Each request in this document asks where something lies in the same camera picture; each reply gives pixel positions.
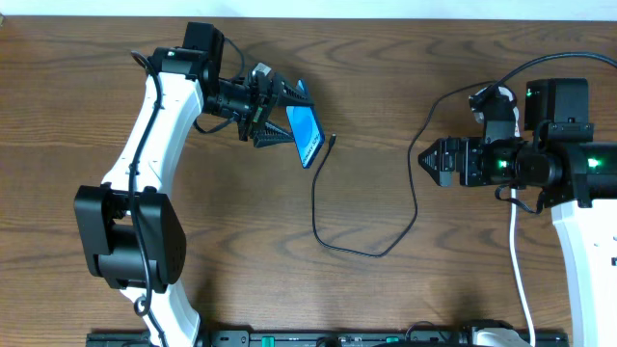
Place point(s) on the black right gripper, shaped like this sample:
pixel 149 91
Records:
pixel 453 161

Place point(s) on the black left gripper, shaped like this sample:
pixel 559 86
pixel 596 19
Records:
pixel 257 112

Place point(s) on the blue Galaxy smartphone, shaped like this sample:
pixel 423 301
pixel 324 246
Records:
pixel 307 132

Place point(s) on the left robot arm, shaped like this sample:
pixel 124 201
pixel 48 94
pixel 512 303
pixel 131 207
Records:
pixel 130 233

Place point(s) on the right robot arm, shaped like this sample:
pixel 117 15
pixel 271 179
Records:
pixel 552 147

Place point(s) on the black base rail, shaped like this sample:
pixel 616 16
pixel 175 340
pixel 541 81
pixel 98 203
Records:
pixel 246 339

